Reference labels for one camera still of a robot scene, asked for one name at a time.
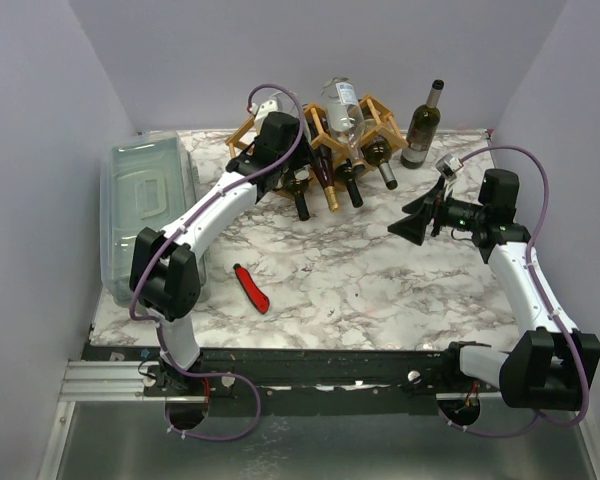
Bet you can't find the dark bottle black neck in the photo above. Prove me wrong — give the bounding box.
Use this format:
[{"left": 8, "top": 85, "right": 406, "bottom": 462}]
[
  {"left": 334, "top": 159, "right": 364, "bottom": 208},
  {"left": 279, "top": 167, "right": 310, "bottom": 221}
]

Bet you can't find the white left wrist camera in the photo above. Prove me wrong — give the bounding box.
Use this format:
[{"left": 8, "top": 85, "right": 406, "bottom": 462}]
[{"left": 247, "top": 97, "right": 282, "bottom": 122}]

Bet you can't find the clear tall bottle blue label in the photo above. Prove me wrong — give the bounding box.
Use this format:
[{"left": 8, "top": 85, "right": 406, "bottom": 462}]
[{"left": 322, "top": 77, "right": 366, "bottom": 177}]

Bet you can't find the aluminium extrusion rail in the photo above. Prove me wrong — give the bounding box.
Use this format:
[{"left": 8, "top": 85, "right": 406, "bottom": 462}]
[{"left": 59, "top": 361, "right": 145, "bottom": 402}]

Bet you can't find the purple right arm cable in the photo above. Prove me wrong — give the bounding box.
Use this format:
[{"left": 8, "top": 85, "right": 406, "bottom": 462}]
[{"left": 442, "top": 144, "right": 594, "bottom": 439}]

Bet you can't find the wooden wine rack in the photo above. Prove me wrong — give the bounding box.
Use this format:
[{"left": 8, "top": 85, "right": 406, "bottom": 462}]
[{"left": 226, "top": 95, "right": 406, "bottom": 198}]

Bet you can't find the clear squat glass bottle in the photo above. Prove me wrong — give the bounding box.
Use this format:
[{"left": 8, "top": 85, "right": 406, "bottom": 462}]
[{"left": 279, "top": 90, "right": 309, "bottom": 114}]

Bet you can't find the dark bottle black neck middle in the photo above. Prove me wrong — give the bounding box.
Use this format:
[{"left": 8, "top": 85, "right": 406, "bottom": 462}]
[{"left": 334, "top": 159, "right": 364, "bottom": 208}]

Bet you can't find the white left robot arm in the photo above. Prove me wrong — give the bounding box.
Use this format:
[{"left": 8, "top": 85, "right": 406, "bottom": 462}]
[{"left": 129, "top": 112, "right": 304, "bottom": 395}]

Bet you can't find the clear plastic storage box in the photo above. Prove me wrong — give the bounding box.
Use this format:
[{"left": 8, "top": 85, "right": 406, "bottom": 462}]
[{"left": 100, "top": 131, "right": 200, "bottom": 307}]

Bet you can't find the green wine bottle brown label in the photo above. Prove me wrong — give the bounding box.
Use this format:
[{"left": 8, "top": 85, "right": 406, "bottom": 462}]
[{"left": 400, "top": 79, "right": 444, "bottom": 169}]

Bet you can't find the dark bottle black neck left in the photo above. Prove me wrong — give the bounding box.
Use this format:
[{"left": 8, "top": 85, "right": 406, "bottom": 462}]
[{"left": 279, "top": 167, "right": 310, "bottom": 221}]

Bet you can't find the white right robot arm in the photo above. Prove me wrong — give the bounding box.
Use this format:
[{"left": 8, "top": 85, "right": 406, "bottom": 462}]
[{"left": 388, "top": 169, "right": 600, "bottom": 411}]

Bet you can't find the red bottle gold foil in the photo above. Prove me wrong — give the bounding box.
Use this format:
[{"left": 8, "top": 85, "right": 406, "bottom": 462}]
[{"left": 311, "top": 143, "right": 340, "bottom": 213}]

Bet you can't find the red black utility knife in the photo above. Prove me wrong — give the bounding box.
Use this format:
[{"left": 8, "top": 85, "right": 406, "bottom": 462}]
[{"left": 233, "top": 263, "right": 270, "bottom": 314}]

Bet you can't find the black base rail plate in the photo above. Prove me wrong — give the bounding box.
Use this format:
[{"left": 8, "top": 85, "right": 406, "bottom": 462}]
[{"left": 82, "top": 345, "right": 492, "bottom": 424}]

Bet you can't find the green bottle silver foil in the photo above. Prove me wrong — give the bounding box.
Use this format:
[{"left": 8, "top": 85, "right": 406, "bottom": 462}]
[{"left": 361, "top": 135, "right": 398, "bottom": 190}]

